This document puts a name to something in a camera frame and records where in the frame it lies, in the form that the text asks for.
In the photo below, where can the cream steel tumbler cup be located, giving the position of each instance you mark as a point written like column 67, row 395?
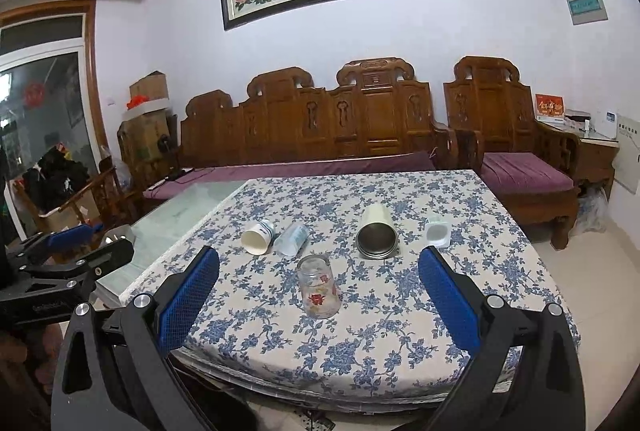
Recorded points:
column 376, row 218

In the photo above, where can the blue floral tablecloth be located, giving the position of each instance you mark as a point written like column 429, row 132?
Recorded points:
column 390, row 326

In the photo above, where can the white wall panel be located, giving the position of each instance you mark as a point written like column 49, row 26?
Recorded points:
column 629, row 161

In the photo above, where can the red cloth item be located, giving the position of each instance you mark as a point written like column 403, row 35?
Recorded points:
column 137, row 102

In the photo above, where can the pile of dark clothes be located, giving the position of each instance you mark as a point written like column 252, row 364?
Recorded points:
column 57, row 176

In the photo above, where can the grey wall electrical panel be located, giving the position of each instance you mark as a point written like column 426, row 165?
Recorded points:
column 586, row 3

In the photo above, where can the wooden framed glass door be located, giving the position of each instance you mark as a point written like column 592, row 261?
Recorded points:
column 50, row 111

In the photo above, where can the purple armchair cushion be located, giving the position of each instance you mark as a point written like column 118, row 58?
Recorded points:
column 525, row 171

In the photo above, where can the white boxes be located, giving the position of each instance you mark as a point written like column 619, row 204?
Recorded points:
column 577, row 120

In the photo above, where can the glass-topped table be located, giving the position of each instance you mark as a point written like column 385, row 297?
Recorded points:
column 170, row 216

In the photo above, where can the glass cup with red flower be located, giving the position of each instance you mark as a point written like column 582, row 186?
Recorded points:
column 318, row 291

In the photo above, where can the clear plastic cup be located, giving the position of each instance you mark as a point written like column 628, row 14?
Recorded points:
column 291, row 241

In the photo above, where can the clear plastic bag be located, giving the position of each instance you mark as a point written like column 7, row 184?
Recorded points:
column 590, row 213

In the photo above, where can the large cardboard box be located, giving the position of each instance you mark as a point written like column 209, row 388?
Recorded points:
column 142, row 141

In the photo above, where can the white paper cup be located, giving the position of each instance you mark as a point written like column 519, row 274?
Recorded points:
column 255, row 240

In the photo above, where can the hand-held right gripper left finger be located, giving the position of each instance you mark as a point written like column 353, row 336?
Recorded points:
column 192, row 296

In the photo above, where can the red desk calendar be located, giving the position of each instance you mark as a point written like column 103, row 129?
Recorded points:
column 549, row 107

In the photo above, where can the carved wooden sofa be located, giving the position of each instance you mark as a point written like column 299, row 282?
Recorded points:
column 300, row 121

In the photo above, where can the carved wooden armchair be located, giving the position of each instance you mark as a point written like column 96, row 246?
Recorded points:
column 487, row 111

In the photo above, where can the purple sofa cushion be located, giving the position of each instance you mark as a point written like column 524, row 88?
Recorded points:
column 300, row 170

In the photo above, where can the small white plastic cup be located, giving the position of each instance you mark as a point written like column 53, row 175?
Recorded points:
column 437, row 231

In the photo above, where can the red window decoration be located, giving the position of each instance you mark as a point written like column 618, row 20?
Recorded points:
column 34, row 95

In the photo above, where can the wooden chair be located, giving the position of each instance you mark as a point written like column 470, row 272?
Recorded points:
column 105, row 196

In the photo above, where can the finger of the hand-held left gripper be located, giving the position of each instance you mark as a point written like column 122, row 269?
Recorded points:
column 107, row 261
column 75, row 235

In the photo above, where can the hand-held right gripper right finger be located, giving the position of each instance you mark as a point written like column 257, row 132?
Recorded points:
column 447, row 301

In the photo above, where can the wooden side table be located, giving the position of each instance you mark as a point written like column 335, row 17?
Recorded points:
column 595, row 161

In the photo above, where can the small cardboard box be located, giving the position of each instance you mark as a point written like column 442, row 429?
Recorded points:
column 149, row 86

